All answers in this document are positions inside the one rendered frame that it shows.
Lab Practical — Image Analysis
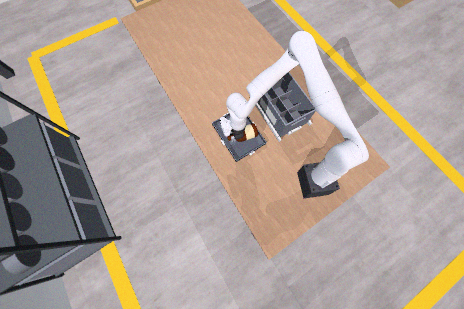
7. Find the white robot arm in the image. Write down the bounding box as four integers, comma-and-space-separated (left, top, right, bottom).
226, 31, 369, 188

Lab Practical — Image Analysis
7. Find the dark grey open-top crate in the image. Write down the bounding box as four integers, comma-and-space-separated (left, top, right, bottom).
257, 72, 316, 137

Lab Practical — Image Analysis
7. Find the brown bottle with cream label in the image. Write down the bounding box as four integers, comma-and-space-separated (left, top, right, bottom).
227, 123, 258, 142

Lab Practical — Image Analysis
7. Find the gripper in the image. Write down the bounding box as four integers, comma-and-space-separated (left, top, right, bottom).
220, 117, 247, 142

